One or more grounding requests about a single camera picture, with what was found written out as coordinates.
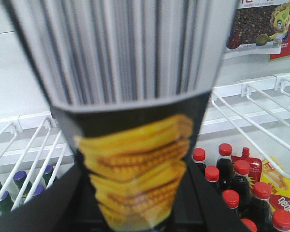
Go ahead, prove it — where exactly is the yellow snack bag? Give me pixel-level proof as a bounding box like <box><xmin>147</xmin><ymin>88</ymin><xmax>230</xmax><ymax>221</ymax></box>
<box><xmin>261</xmin><ymin>159</ymin><xmax>290</xmax><ymax>213</ymax></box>

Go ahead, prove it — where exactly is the black cracker box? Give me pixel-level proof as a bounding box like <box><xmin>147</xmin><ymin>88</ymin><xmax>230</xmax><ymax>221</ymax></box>
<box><xmin>3</xmin><ymin>0</ymin><xmax>238</xmax><ymax>232</ymax></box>

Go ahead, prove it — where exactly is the red spout pouch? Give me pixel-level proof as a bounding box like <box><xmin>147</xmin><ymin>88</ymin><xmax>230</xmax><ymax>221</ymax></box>
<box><xmin>231</xmin><ymin>147</ymin><xmax>262</xmax><ymax>188</ymax></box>

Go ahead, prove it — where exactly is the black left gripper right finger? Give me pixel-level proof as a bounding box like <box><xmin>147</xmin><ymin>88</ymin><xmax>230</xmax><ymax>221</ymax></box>
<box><xmin>169</xmin><ymin>160</ymin><xmax>249</xmax><ymax>232</ymax></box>

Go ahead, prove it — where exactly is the white peppercorn packet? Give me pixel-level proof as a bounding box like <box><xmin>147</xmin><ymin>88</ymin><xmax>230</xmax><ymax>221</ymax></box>
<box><xmin>226</xmin><ymin>0</ymin><xmax>290</xmax><ymax>58</ymax></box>

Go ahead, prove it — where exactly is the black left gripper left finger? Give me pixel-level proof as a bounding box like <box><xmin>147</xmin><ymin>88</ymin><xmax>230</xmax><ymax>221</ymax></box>
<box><xmin>0</xmin><ymin>165</ymin><xmax>106</xmax><ymax>232</ymax></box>

